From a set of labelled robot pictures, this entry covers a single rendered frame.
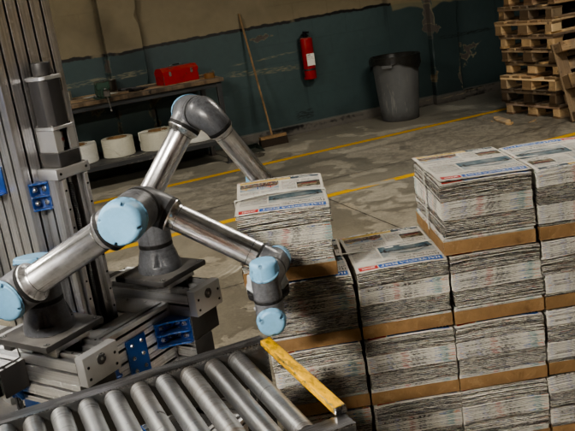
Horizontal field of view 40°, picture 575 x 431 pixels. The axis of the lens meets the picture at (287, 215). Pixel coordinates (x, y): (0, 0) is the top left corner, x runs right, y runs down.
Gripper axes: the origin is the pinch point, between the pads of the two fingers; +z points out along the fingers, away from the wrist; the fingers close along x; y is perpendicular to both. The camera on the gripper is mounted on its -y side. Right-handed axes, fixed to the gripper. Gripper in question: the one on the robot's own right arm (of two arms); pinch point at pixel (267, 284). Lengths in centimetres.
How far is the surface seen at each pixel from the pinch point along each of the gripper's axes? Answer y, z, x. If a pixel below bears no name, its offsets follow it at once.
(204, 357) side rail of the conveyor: -5.1, -32.7, 18.4
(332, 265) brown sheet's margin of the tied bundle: 1.8, 2.9, -20.1
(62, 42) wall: 59, 635, 181
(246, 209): 21.4, 9.2, 3.2
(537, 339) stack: -33, 3, -82
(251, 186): 22.3, 32.7, 0.7
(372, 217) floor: -85, 331, -79
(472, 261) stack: -4, 5, -63
